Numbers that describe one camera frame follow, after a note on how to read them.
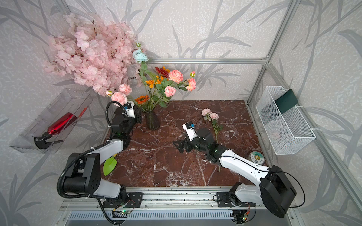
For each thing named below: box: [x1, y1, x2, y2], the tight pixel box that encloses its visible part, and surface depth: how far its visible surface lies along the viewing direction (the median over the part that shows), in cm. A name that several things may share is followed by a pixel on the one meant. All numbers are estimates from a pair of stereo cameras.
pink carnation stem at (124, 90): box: [111, 83, 133, 107], surface depth 71 cm
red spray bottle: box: [32, 112, 78, 150], surface depth 63 cm
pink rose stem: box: [164, 86, 177, 97], surface depth 71 cm
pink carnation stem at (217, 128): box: [211, 119, 224, 144], surface depth 104 cm
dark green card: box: [274, 88, 299, 115], surface depth 72 cm
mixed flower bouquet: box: [133, 42, 197, 112], surface depth 82 cm
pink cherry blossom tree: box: [43, 12, 142, 97], surface depth 75 cm
